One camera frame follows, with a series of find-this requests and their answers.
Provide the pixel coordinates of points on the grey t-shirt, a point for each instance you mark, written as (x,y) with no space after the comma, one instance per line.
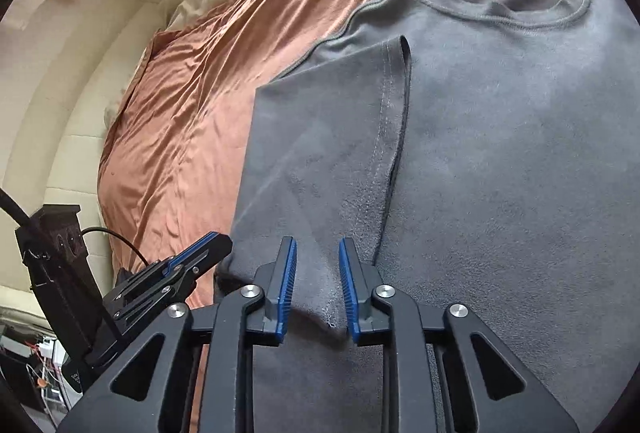
(475,138)

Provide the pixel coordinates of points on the cream padded headboard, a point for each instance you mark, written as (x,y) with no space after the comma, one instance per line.
(60,113)

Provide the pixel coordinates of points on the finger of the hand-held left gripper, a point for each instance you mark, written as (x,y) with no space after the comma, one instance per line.
(200,250)

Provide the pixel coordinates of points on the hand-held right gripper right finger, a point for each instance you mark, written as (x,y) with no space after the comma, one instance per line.
(350,293)

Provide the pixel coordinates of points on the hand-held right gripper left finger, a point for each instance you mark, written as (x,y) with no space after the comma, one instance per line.
(284,293)

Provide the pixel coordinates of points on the orange-brown blanket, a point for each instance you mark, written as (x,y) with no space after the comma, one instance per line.
(200,113)

